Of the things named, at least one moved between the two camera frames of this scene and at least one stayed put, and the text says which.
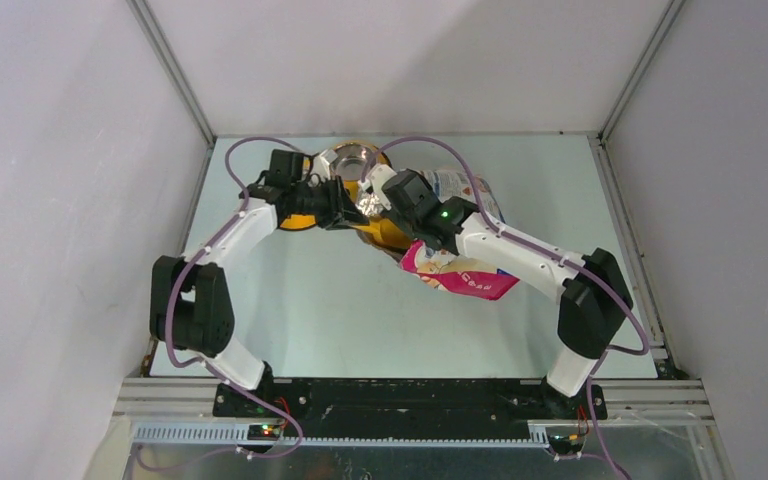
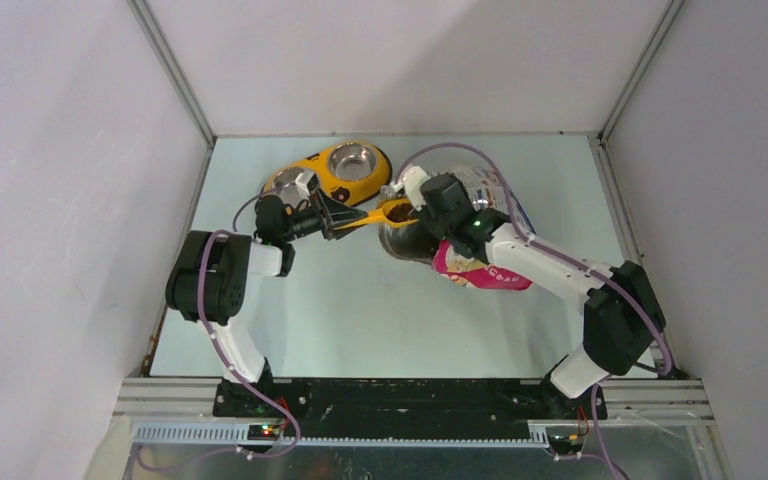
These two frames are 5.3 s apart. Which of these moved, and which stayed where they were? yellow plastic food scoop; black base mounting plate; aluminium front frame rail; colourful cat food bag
Moved: yellow plastic food scoop; colourful cat food bag
Stayed: aluminium front frame rail; black base mounting plate
